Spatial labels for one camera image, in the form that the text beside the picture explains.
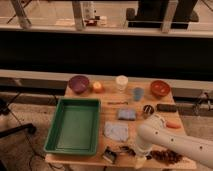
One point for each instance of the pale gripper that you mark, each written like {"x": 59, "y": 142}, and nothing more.
{"x": 139, "y": 162}

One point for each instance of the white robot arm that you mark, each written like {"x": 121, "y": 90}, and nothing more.
{"x": 152, "y": 131}

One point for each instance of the brown grape bunch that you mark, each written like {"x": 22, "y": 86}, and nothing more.
{"x": 166, "y": 156}

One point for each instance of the blue cloth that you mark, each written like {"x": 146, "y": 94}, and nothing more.
{"x": 116, "y": 131}

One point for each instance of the orange carrot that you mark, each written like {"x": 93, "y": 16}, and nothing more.
{"x": 172, "y": 125}

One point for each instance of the blue sponge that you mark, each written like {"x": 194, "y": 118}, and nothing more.
{"x": 126, "y": 114}

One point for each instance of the small metal cup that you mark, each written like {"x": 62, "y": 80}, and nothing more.
{"x": 148, "y": 110}

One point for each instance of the black rectangular block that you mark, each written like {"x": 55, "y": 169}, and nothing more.
{"x": 166, "y": 108}

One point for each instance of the blue plastic cup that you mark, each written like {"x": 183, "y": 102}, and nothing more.
{"x": 138, "y": 93}

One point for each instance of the green plastic tray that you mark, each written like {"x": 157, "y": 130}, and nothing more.
{"x": 75, "y": 127}

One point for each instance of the orange bowl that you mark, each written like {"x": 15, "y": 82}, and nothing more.
{"x": 160, "y": 88}

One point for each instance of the white lidded cup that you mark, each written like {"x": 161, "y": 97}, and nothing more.
{"x": 121, "y": 82}

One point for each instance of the orange round fruit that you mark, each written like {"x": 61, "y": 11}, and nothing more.
{"x": 97, "y": 87}

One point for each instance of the purple bowl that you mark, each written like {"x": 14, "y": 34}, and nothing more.
{"x": 78, "y": 84}

